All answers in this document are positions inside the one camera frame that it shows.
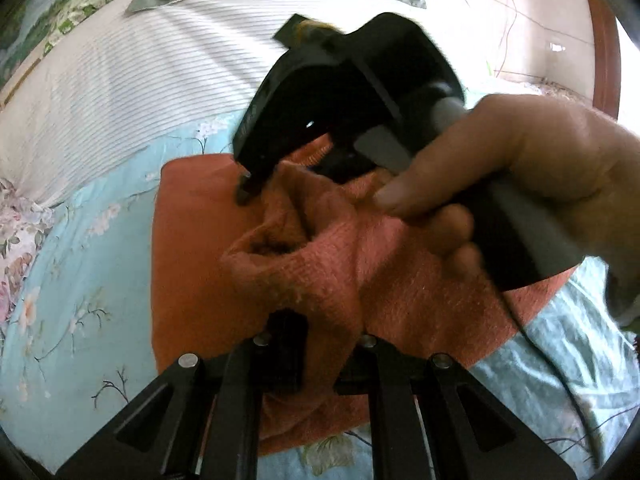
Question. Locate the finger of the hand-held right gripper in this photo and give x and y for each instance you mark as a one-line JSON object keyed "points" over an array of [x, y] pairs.
{"points": [[345, 160], [290, 105]]}

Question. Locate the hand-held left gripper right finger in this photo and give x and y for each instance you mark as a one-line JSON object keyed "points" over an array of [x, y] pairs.
{"points": [[372, 360]]}

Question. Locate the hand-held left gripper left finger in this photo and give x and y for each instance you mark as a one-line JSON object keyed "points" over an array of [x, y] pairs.
{"points": [[285, 355]]}

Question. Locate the orange knit sweater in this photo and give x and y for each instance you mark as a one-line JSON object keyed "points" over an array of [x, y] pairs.
{"points": [[200, 260]]}

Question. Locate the person's right hand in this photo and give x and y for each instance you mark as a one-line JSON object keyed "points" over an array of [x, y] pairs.
{"points": [[550, 150]]}

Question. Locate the white striped pillow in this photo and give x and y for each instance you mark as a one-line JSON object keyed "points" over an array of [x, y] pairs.
{"points": [[150, 85]]}

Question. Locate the light blue floral bedsheet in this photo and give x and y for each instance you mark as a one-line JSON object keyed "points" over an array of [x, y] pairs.
{"points": [[85, 285]]}

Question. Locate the pink floral cloth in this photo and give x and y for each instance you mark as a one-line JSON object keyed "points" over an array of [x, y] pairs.
{"points": [[20, 240]]}

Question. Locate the brown wooden post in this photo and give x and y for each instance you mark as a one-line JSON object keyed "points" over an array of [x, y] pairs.
{"points": [[602, 45]]}

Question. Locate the landscape wall poster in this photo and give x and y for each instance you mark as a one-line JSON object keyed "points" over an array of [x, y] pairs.
{"points": [[55, 5]]}

